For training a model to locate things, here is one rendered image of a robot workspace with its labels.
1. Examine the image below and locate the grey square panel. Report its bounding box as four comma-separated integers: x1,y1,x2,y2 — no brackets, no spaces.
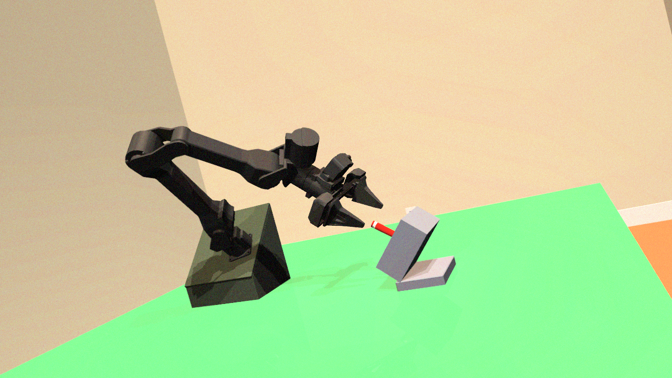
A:
376,206,456,291

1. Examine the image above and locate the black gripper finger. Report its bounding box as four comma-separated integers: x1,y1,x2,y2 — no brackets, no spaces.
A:
352,175,383,209
322,198,365,228

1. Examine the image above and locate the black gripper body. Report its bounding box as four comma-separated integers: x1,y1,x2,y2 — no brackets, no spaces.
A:
303,167,366,228

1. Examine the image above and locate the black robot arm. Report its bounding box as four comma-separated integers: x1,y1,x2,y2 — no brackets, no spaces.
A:
125,126,353,262

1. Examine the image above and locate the red peg with white band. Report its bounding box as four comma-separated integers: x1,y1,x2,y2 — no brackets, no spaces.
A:
371,221,395,237

